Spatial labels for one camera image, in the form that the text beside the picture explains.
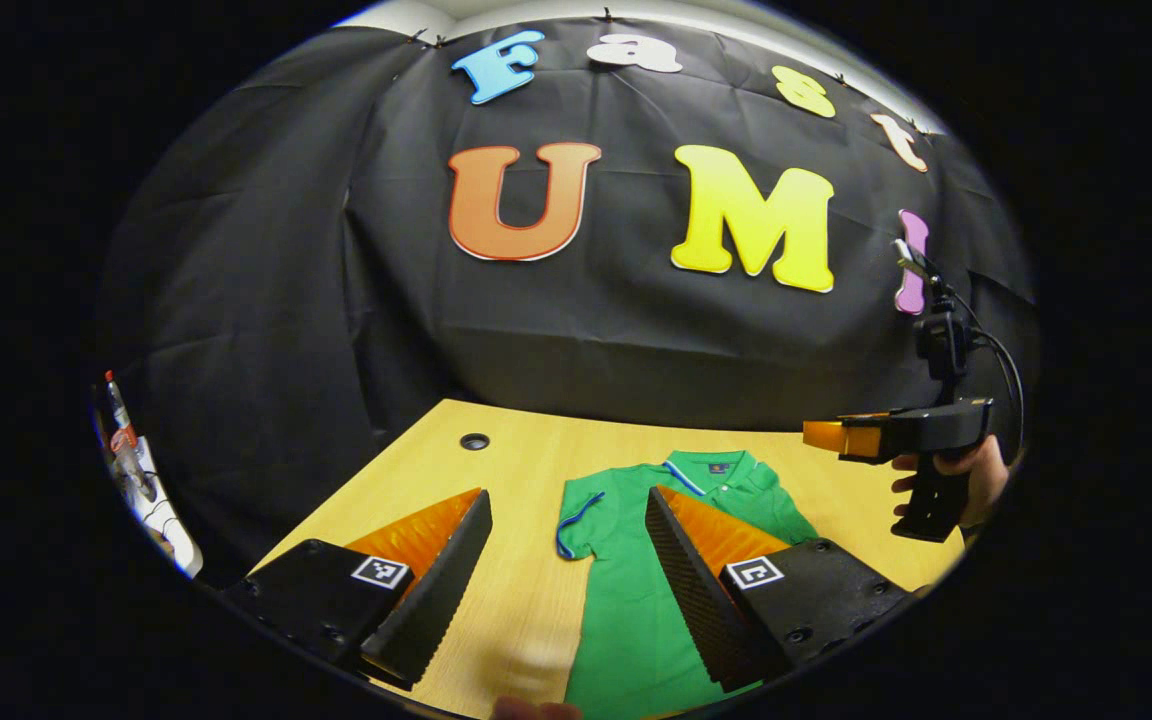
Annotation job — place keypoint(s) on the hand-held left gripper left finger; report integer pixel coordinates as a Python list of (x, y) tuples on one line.
[(441, 600)]

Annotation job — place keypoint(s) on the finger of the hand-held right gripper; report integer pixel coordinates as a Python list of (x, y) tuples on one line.
[(866, 416), (856, 440)]

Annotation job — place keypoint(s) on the white and red object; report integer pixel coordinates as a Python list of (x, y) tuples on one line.
[(151, 495)]

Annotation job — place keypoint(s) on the green T-shirt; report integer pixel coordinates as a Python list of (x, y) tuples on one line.
[(626, 600)]

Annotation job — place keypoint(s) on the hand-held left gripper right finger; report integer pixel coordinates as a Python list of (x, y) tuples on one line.
[(696, 600)]

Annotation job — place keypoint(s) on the black backdrop cloth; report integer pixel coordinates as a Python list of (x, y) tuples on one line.
[(386, 300)]

